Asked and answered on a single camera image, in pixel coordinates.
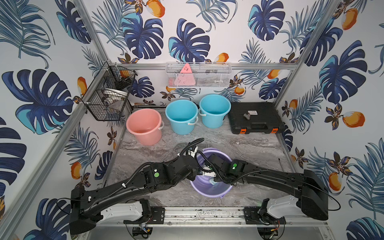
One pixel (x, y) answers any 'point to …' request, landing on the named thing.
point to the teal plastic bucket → (181, 112)
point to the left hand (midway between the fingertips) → (198, 165)
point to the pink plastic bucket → (145, 124)
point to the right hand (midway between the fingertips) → (216, 164)
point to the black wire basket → (106, 98)
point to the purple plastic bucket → (201, 184)
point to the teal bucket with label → (212, 109)
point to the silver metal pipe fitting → (248, 116)
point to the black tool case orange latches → (255, 117)
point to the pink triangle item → (185, 77)
